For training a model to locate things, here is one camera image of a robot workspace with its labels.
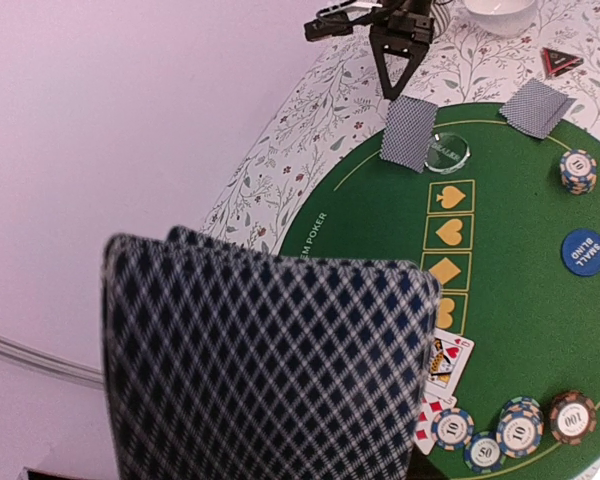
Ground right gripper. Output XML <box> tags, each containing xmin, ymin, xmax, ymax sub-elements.
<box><xmin>369</xmin><ymin>0</ymin><xmax>435</xmax><ymax>99</ymax></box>

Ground clear dealer button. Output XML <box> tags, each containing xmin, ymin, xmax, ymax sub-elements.
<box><xmin>425</xmin><ymin>132</ymin><xmax>471</xmax><ymax>175</ymax></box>

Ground face-down cards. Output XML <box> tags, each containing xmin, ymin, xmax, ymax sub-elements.
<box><xmin>499</xmin><ymin>79</ymin><xmax>575</xmax><ymax>139</ymax></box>

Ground black red triangle token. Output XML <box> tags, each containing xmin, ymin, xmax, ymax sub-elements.
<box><xmin>541</xmin><ymin>47</ymin><xmax>584</xmax><ymax>79</ymax></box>

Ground poker chip stack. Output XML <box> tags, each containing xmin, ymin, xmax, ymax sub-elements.
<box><xmin>559</xmin><ymin>150</ymin><xmax>597</xmax><ymax>195</ymax></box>
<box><xmin>430</xmin><ymin>396</ymin><xmax>544</xmax><ymax>475</ymax></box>

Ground blue small blind button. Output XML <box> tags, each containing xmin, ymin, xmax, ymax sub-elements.
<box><xmin>561</xmin><ymin>228</ymin><xmax>600</xmax><ymax>277</ymax></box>

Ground face-up diamonds card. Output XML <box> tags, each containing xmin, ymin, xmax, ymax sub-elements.
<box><xmin>414</xmin><ymin>392</ymin><xmax>457</xmax><ymax>455</ymax></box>

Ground blue-backed card deck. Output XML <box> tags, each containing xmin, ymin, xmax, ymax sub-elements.
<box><xmin>102</xmin><ymin>227</ymin><xmax>441</xmax><ymax>479</ymax></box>

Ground striped ceramic cup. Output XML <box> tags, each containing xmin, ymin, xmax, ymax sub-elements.
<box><xmin>431</xmin><ymin>0</ymin><xmax>452</xmax><ymax>39</ymax></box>

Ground white bowl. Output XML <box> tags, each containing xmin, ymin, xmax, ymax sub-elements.
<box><xmin>462</xmin><ymin>0</ymin><xmax>538</xmax><ymax>38</ymax></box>

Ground round green poker mat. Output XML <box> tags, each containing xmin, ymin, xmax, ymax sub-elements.
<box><xmin>281</xmin><ymin>103</ymin><xmax>600</xmax><ymax>479</ymax></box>

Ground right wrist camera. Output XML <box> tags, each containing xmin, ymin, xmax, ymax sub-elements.
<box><xmin>304</xmin><ymin>1</ymin><xmax>380</xmax><ymax>42</ymax></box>

